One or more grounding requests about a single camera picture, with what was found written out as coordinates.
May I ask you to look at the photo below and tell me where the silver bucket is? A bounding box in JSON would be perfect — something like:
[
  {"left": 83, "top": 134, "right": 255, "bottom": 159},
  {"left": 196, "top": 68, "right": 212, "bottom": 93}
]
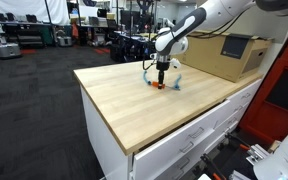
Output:
[{"left": 57, "top": 36, "right": 72, "bottom": 47}]

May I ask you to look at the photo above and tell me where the large cardboard box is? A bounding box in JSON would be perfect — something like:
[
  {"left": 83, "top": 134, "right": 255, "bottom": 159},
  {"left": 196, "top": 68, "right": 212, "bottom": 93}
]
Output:
[{"left": 174, "top": 31, "right": 272, "bottom": 82}]

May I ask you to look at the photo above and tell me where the grey round mobile robot base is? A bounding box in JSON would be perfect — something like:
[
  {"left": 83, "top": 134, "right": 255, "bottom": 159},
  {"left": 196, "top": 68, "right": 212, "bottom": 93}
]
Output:
[{"left": 0, "top": 43, "right": 22, "bottom": 59}]

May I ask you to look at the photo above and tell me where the orange blue flexible screwdriver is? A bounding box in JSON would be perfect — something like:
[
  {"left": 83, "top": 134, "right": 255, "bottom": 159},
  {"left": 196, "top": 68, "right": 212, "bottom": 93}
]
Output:
[{"left": 142, "top": 70, "right": 182, "bottom": 91}]

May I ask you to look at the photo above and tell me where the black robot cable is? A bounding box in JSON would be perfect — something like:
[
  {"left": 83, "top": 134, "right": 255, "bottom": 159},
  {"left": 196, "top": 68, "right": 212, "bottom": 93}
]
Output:
[{"left": 187, "top": 9, "right": 248, "bottom": 40}]

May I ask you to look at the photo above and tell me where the red metal cabinet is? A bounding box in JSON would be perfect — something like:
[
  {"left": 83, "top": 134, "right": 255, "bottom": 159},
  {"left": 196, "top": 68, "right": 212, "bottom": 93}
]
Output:
[{"left": 240, "top": 39, "right": 288, "bottom": 143}]

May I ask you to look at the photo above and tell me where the white drawer cabinet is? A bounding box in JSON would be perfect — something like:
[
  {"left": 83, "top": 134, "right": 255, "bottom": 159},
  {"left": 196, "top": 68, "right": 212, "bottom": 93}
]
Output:
[{"left": 74, "top": 62, "right": 262, "bottom": 180}]

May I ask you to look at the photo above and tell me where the black orange clamp tool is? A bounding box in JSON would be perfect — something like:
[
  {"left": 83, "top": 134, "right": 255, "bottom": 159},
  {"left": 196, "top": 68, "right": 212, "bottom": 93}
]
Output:
[{"left": 201, "top": 154, "right": 226, "bottom": 180}]

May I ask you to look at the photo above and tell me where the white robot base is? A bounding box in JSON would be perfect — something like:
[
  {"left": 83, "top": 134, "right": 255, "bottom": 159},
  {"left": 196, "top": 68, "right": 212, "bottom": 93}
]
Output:
[{"left": 253, "top": 135, "right": 288, "bottom": 180}]

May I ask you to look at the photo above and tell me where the white hanging curtain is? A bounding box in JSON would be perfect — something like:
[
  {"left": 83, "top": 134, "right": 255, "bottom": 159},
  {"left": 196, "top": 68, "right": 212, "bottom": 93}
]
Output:
[{"left": 0, "top": 0, "right": 70, "bottom": 25}]

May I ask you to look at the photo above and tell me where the dark background workbench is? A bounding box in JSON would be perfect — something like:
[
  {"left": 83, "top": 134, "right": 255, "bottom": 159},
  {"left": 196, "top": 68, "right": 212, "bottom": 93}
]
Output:
[{"left": 110, "top": 31, "right": 156, "bottom": 63}]

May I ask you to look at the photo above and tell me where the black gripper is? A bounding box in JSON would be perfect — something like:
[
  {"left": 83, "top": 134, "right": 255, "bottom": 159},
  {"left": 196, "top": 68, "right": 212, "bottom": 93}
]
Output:
[{"left": 156, "top": 55, "right": 170, "bottom": 84}]

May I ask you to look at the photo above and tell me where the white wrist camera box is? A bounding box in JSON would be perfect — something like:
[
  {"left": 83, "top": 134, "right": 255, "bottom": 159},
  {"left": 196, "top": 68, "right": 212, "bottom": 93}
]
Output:
[{"left": 170, "top": 58, "right": 181, "bottom": 68}]

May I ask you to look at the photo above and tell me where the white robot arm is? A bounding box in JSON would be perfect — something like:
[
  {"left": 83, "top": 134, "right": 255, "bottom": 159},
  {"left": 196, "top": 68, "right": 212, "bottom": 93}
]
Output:
[{"left": 155, "top": 0, "right": 288, "bottom": 84}]

